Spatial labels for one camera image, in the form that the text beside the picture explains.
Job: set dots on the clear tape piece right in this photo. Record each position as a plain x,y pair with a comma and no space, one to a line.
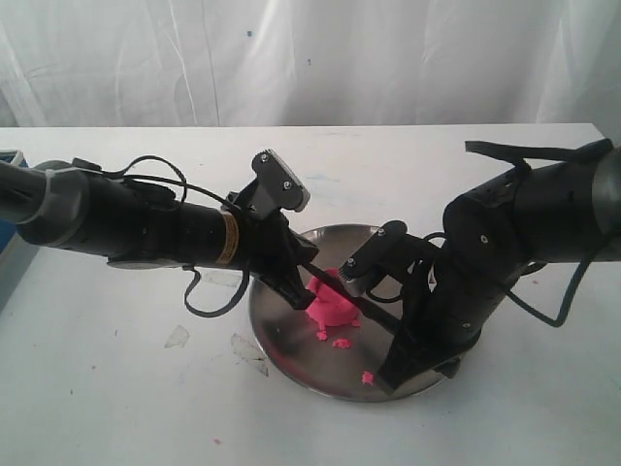
250,354

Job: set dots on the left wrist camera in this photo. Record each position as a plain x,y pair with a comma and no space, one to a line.
278,188

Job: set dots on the clear tape piece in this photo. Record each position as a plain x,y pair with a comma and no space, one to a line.
178,338
222,278
250,354

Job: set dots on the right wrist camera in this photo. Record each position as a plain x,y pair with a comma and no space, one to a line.
390,252

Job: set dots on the round steel plate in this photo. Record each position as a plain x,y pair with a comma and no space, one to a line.
288,337

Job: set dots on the blue sand tray box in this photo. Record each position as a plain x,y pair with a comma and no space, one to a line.
8,199

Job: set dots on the clear tape piece upper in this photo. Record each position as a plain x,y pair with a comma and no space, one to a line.
222,278

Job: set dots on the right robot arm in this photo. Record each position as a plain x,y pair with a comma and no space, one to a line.
552,206

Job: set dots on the pink clay lump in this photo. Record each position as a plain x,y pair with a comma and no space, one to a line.
329,308

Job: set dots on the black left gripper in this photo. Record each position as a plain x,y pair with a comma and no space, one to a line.
276,252

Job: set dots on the pink sand crumb front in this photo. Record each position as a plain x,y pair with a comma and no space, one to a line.
367,378

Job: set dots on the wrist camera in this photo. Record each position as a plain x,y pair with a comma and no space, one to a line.
390,252
278,188

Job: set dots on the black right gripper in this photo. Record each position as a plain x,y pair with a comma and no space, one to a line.
450,293

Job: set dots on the pink sand crumb middle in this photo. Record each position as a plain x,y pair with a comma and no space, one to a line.
342,344

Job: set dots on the white backdrop curtain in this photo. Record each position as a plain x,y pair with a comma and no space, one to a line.
236,63

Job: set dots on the clear tape piece left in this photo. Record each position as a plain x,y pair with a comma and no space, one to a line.
178,338

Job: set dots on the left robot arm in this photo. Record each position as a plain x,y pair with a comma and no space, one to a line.
143,222

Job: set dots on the black knife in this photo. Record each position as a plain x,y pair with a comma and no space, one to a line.
367,308

